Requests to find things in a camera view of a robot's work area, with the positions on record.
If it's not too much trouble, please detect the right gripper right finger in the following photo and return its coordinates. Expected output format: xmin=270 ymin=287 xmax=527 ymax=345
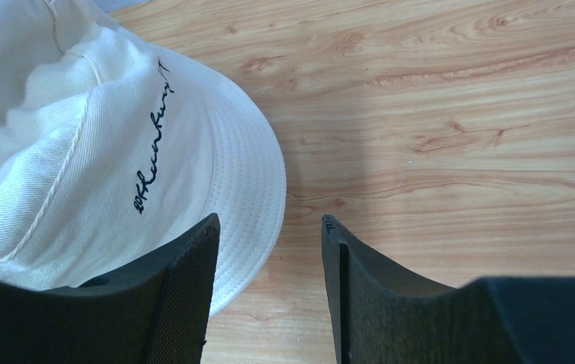
xmin=321 ymin=215 xmax=575 ymax=363

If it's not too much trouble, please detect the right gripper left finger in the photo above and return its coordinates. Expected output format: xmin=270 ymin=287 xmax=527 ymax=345
xmin=0 ymin=214 xmax=220 ymax=363

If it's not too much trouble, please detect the beige bucket hat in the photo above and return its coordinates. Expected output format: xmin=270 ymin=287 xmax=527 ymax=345
xmin=0 ymin=1 xmax=286 ymax=313

